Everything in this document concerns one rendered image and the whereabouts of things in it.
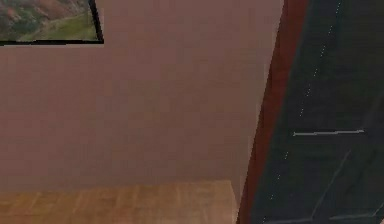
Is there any black framed landscape picture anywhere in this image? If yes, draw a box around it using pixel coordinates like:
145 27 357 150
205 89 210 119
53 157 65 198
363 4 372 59
0 0 105 47

